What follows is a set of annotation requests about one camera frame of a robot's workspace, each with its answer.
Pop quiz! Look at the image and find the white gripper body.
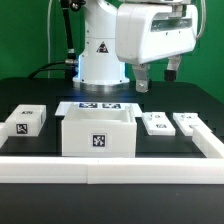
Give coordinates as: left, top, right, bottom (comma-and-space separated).
115, 3, 198, 64

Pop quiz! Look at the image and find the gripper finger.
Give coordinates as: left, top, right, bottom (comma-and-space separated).
132, 64, 150, 92
164, 55, 182, 82

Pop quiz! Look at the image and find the white cabinet door panel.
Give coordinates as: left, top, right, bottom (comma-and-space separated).
142, 112, 176, 136
173, 113, 208, 136

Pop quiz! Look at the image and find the white cabinet body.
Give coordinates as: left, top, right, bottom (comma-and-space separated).
61, 105, 137, 158

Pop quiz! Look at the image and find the small white block with tag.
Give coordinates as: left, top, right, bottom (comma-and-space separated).
5, 104, 46, 137

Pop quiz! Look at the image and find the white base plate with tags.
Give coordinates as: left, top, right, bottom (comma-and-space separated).
55, 101, 142, 117

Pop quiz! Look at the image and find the black cable at base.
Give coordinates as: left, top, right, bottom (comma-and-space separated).
27, 60, 80, 80

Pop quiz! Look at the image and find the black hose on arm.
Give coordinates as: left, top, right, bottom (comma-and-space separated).
59, 0, 86, 64

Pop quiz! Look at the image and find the white thin cable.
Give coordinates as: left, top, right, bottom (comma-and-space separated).
46, 0, 54, 79

